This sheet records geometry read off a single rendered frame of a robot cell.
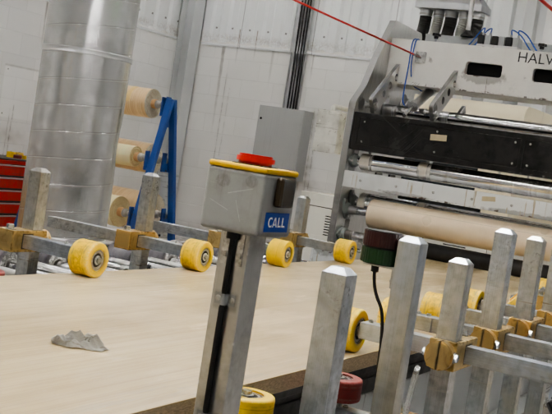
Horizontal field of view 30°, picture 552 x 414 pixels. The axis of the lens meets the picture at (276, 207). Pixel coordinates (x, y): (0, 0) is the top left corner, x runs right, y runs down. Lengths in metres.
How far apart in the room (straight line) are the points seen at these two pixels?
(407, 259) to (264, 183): 0.54
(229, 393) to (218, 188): 0.21
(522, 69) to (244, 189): 3.48
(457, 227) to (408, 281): 2.67
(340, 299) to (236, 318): 0.26
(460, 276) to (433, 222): 2.47
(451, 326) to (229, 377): 0.76
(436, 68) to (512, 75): 0.34
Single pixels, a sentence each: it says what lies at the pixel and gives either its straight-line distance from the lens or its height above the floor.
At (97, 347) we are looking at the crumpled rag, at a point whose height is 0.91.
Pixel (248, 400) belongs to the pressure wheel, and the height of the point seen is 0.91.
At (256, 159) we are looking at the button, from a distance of 1.05.
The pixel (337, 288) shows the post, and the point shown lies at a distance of 1.29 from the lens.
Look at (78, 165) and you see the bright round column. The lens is 5.48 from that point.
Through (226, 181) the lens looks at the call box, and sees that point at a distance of 1.04.
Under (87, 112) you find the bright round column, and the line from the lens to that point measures 5.48.
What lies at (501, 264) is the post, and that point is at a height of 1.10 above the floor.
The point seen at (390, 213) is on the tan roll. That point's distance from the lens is 4.28.
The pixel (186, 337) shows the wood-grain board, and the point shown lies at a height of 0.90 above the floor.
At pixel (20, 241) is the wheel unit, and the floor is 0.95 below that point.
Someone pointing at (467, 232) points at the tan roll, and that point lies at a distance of 4.17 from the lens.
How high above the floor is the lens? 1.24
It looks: 3 degrees down
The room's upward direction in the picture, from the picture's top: 9 degrees clockwise
